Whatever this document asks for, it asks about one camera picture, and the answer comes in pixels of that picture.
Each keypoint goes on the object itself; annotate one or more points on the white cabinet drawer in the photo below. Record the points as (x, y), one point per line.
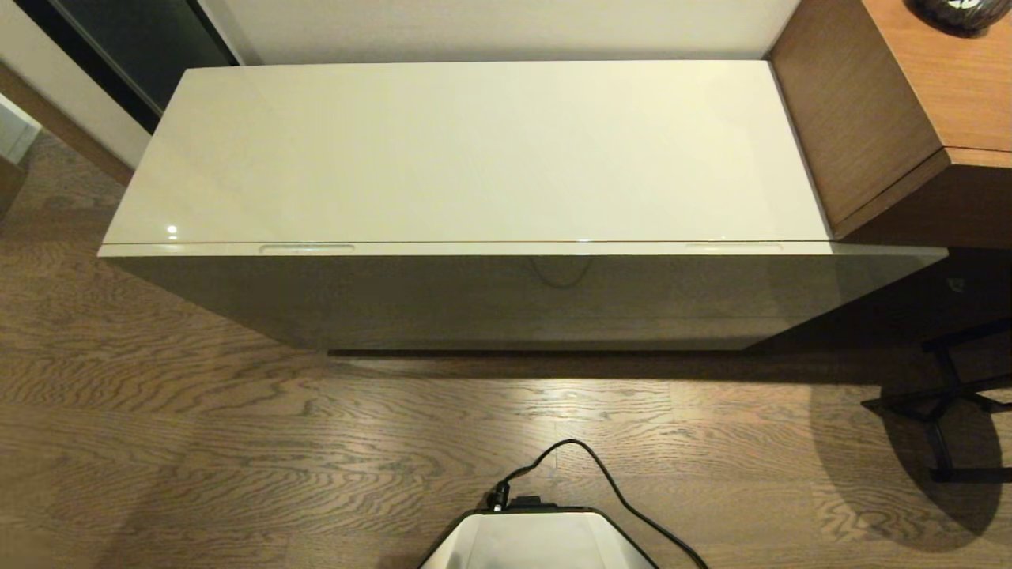
(474, 300)

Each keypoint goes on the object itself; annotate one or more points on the glossy grey cabinet top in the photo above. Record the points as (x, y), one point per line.
(474, 150)

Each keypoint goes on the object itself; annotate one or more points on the pale grey panel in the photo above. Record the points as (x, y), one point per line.
(16, 130)

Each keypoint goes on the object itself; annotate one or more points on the dark glass door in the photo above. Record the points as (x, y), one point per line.
(126, 43)

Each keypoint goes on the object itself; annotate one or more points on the dark glass vase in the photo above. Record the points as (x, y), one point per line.
(961, 14)

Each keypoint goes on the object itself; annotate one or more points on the brown wooden desk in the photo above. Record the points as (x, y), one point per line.
(858, 111)

